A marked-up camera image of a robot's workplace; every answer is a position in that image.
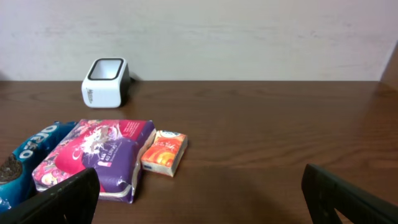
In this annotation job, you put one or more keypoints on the small orange tissue packet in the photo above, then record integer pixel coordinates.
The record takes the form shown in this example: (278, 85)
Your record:
(165, 153)

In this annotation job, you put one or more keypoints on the red purple tissue pack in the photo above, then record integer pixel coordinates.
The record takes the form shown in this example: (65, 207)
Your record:
(113, 147)

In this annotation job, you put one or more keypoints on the white barcode scanner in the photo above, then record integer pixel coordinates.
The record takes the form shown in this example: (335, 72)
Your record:
(107, 83)

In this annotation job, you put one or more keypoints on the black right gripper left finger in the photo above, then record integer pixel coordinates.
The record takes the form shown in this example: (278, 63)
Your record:
(73, 200)

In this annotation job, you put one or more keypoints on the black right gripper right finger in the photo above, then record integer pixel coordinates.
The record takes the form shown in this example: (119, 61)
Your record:
(327, 195)

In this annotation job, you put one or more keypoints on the blue Oreo cookie pack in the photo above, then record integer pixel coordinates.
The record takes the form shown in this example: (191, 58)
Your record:
(17, 184)

